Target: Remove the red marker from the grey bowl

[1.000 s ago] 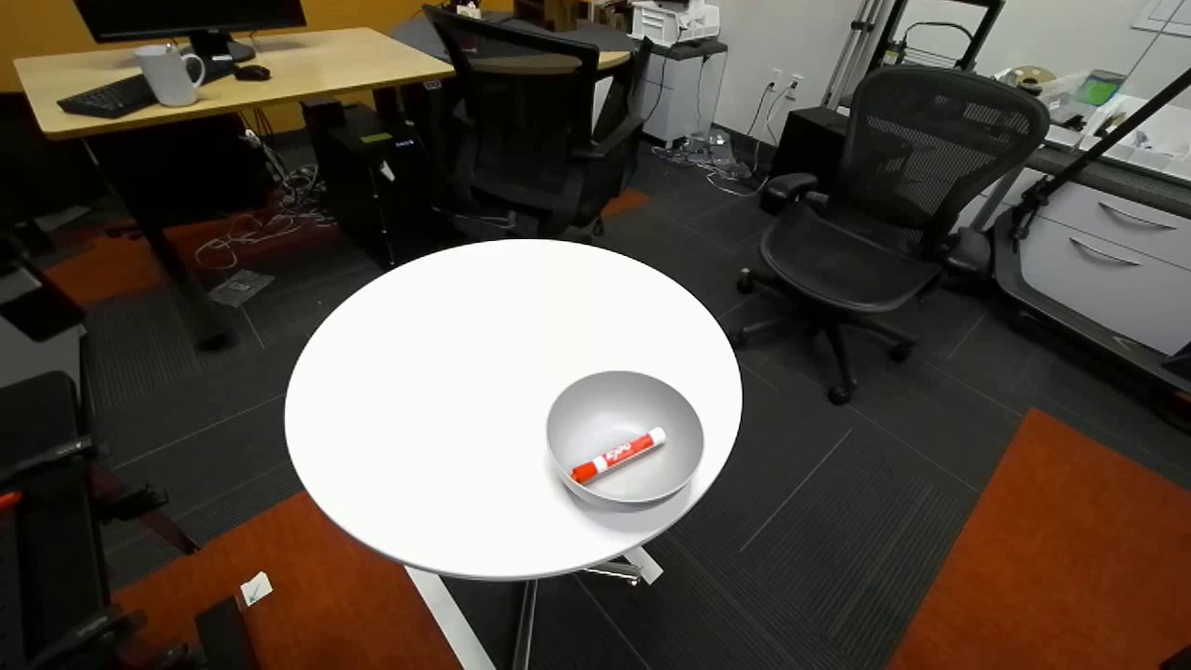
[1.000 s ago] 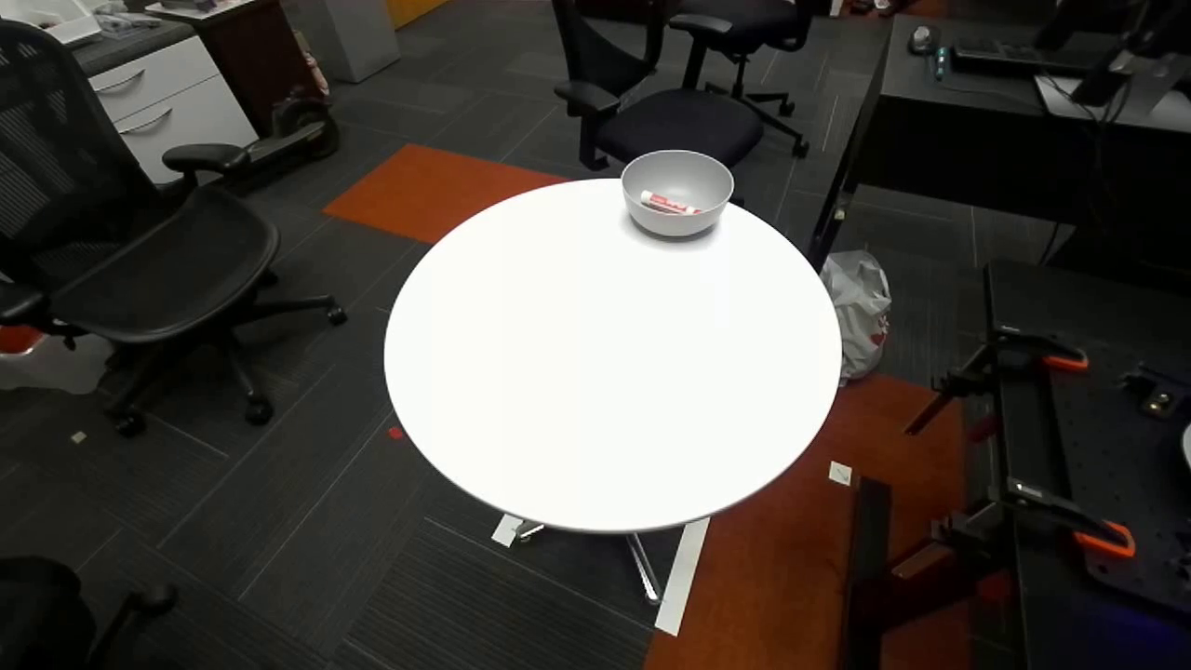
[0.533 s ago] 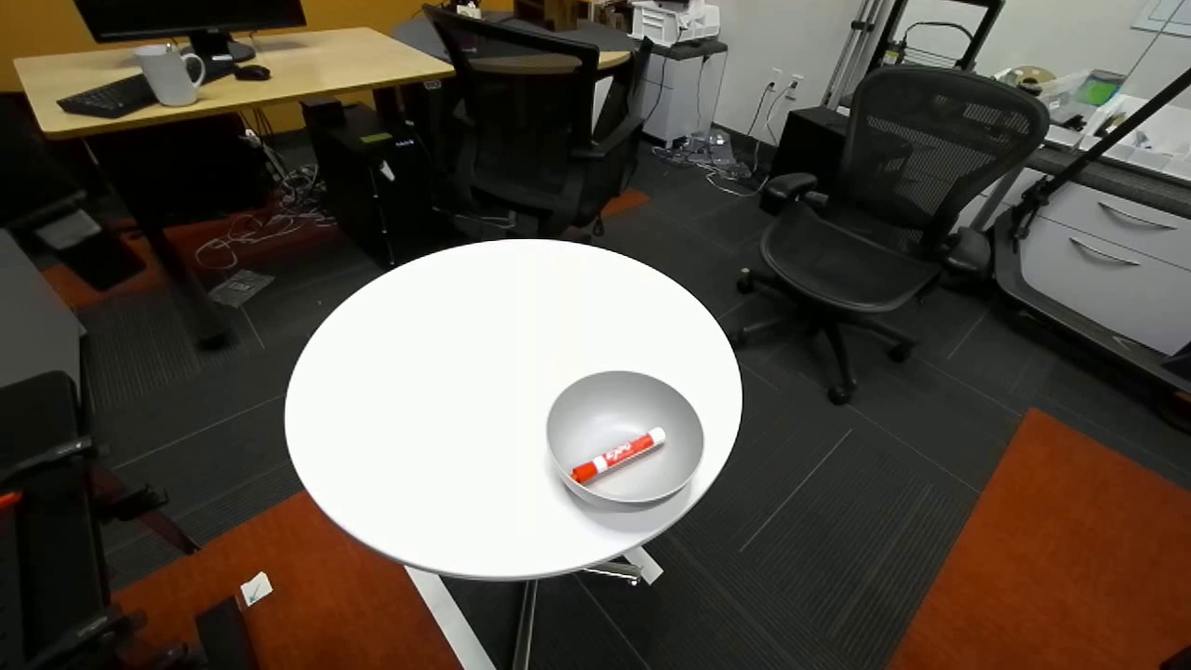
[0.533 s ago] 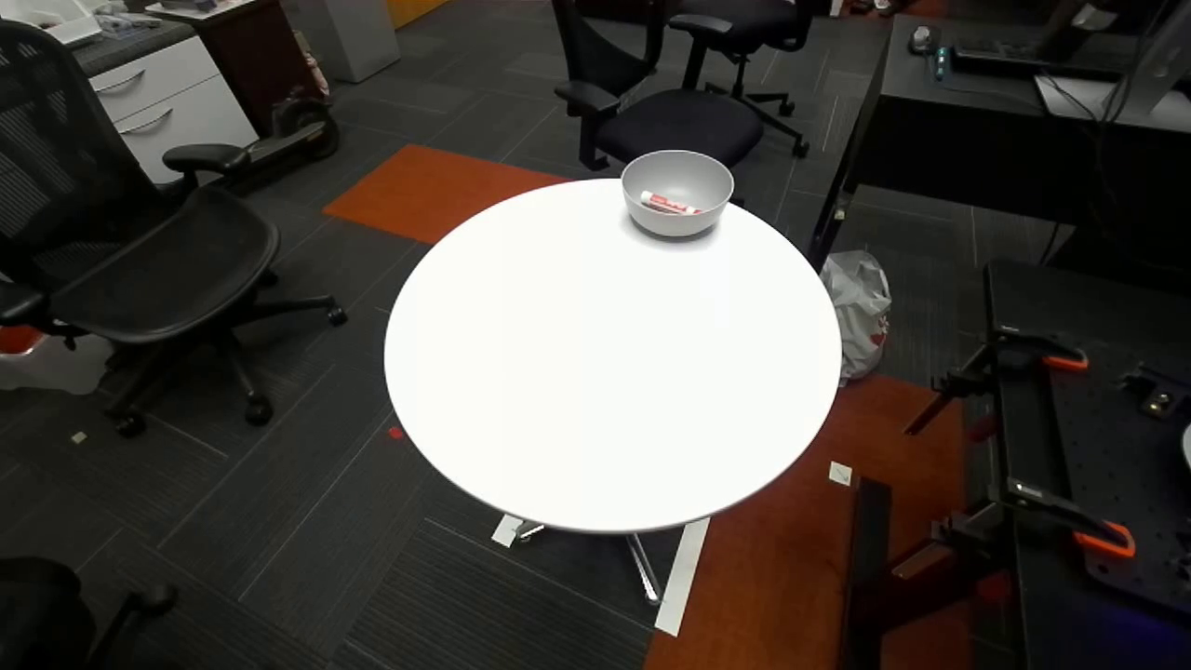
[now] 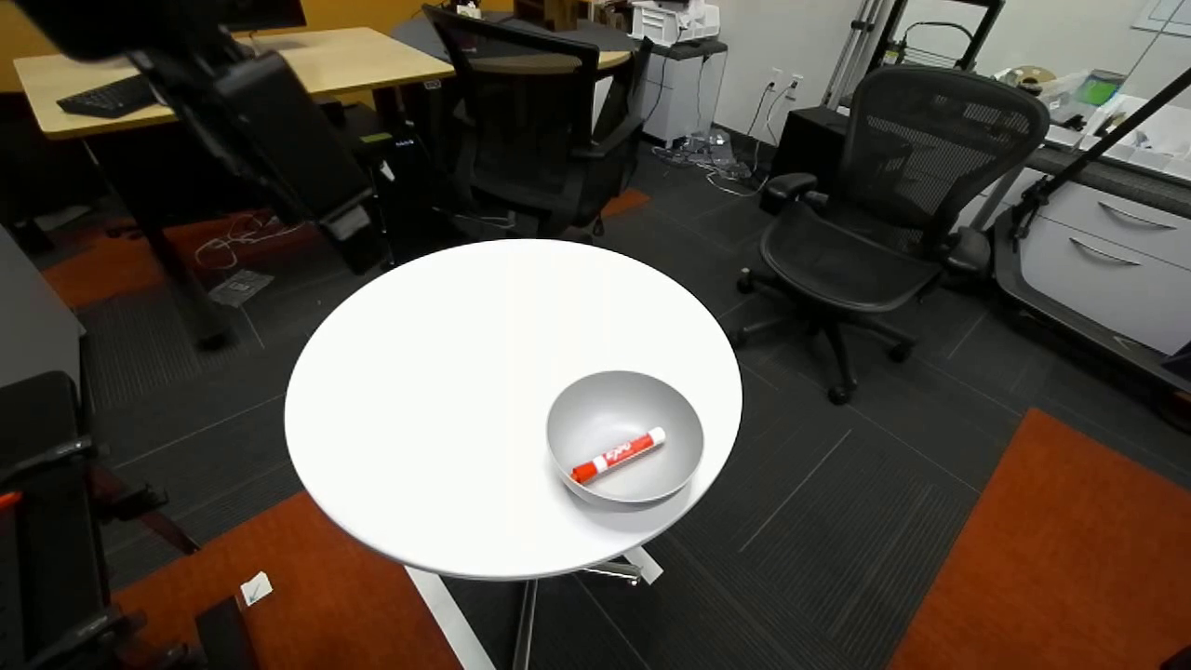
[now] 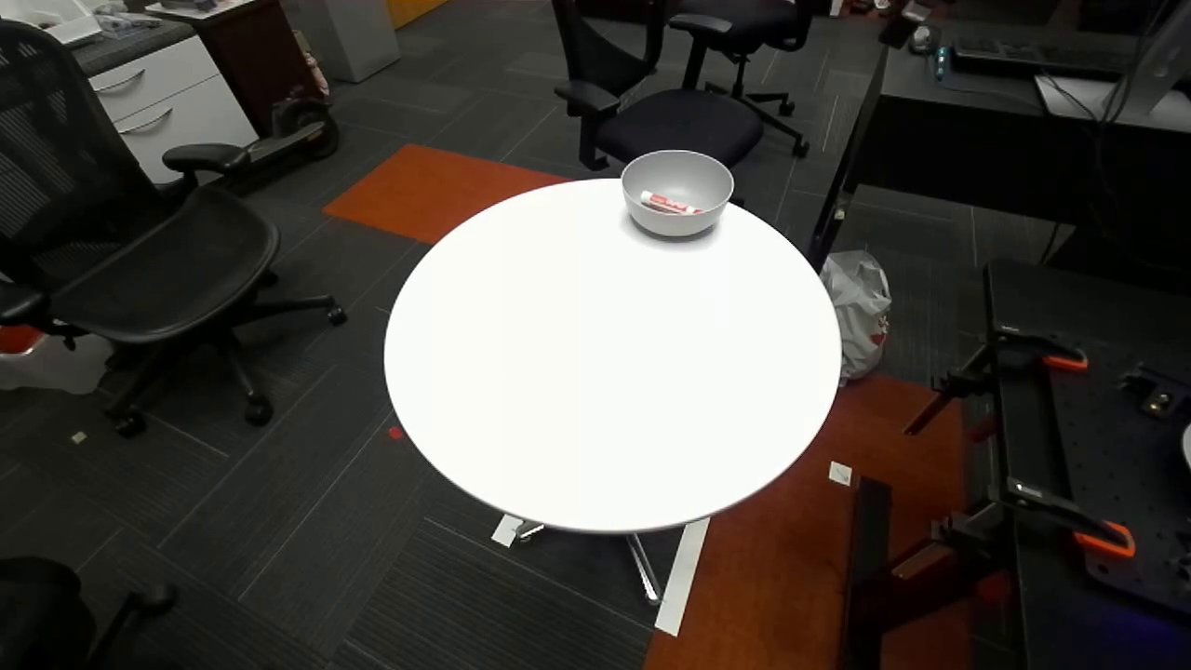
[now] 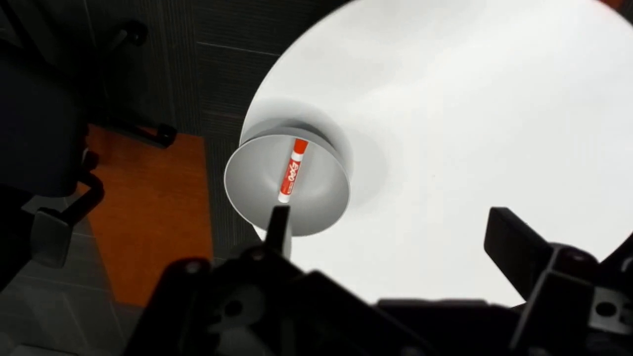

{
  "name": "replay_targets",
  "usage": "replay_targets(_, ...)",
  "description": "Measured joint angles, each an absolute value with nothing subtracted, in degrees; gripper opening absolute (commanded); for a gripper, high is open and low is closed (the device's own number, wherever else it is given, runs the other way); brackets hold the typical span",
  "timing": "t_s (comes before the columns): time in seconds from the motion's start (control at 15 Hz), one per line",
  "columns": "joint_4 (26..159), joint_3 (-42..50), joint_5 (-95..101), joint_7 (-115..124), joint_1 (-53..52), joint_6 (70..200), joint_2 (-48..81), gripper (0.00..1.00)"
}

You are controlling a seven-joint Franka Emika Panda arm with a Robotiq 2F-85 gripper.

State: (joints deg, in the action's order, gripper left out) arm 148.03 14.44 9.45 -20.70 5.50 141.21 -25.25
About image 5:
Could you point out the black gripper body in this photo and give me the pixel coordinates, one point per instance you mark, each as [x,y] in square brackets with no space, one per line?
[263,134]

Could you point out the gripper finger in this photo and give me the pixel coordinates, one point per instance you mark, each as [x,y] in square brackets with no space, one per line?
[376,232]
[350,242]

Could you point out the red marker with white label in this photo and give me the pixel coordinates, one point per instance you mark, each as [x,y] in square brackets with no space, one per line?
[614,454]

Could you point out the grey bowl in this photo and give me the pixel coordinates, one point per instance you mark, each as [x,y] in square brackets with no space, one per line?
[620,402]

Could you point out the wooden desk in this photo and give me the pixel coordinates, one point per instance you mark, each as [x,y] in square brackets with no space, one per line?
[338,57]

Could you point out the grey power strip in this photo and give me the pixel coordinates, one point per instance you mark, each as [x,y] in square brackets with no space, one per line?
[238,289]

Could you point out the black keyboard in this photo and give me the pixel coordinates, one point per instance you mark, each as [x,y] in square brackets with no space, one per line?
[111,97]

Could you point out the black padded office chair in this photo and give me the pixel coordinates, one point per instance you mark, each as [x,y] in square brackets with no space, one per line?
[526,124]

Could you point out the small white cabinet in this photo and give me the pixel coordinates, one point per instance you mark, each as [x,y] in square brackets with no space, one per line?
[685,95]

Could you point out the small white paper scrap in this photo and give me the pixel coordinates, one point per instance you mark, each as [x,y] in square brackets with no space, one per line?
[254,591]

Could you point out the white table base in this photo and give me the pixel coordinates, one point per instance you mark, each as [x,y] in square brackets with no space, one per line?
[441,617]

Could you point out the black box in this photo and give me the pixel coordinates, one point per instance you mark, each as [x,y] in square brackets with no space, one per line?
[818,142]

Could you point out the black mesh office chair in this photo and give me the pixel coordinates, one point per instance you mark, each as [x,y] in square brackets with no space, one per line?
[856,253]

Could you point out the white drawer cabinet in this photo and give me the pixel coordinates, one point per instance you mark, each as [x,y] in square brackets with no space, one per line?
[1103,265]

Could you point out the green box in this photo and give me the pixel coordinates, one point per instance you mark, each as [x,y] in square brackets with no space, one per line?
[1099,92]

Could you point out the black camera stand pole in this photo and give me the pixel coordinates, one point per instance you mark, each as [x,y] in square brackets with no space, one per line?
[1099,147]

